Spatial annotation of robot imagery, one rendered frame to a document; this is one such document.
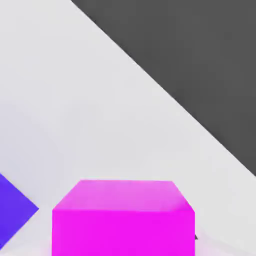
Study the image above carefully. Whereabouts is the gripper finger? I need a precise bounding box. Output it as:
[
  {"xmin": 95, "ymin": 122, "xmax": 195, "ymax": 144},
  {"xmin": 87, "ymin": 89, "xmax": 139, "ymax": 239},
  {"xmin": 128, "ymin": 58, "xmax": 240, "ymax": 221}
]
[{"xmin": 194, "ymin": 233, "xmax": 211, "ymax": 256}]

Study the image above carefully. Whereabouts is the small magenta cube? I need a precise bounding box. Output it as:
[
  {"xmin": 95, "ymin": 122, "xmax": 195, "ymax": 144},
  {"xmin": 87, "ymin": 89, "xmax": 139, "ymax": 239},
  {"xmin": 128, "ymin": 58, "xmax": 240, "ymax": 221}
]
[{"xmin": 51, "ymin": 179, "xmax": 196, "ymax": 256}]

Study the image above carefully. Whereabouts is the small purple cube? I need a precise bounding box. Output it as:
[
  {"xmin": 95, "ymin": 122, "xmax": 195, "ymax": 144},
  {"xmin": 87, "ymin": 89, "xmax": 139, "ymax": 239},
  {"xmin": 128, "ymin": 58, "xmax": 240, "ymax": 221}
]
[{"xmin": 0, "ymin": 173, "xmax": 40, "ymax": 250}]

